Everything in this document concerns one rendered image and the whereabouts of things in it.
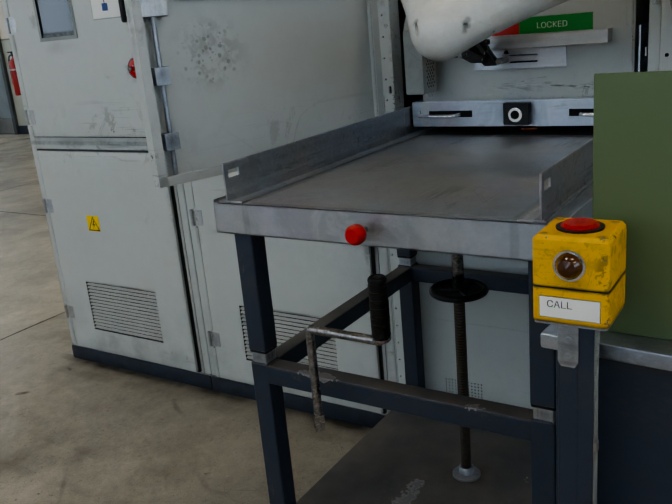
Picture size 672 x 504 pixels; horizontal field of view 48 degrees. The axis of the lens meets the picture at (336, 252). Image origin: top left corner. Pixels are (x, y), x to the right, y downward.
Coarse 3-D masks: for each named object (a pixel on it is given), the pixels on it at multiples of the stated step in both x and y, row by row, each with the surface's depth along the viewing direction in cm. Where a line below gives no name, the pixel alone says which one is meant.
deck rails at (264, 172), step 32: (352, 128) 165; (384, 128) 176; (256, 160) 138; (288, 160) 146; (320, 160) 155; (352, 160) 160; (576, 160) 114; (256, 192) 136; (544, 192) 102; (576, 192) 115
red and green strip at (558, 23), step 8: (536, 16) 165; (544, 16) 164; (552, 16) 163; (560, 16) 163; (568, 16) 162; (576, 16) 161; (584, 16) 160; (592, 16) 159; (520, 24) 168; (528, 24) 167; (536, 24) 166; (544, 24) 165; (552, 24) 164; (560, 24) 163; (568, 24) 162; (576, 24) 161; (584, 24) 160; (592, 24) 160; (504, 32) 170; (512, 32) 169; (520, 32) 168; (528, 32) 167; (536, 32) 166; (544, 32) 165
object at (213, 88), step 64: (128, 0) 143; (192, 0) 153; (256, 0) 163; (320, 0) 173; (192, 64) 156; (256, 64) 165; (320, 64) 176; (192, 128) 158; (256, 128) 168; (320, 128) 179
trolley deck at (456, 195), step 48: (432, 144) 171; (480, 144) 166; (528, 144) 161; (576, 144) 156; (288, 192) 136; (336, 192) 132; (384, 192) 129; (432, 192) 126; (480, 192) 123; (528, 192) 120; (336, 240) 122; (384, 240) 117; (432, 240) 112; (480, 240) 108; (528, 240) 104
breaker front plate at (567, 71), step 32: (576, 0) 160; (608, 0) 157; (448, 64) 179; (480, 64) 175; (512, 64) 171; (544, 64) 167; (576, 64) 164; (608, 64) 160; (448, 96) 182; (480, 96) 177; (512, 96) 173; (544, 96) 169; (576, 96) 166
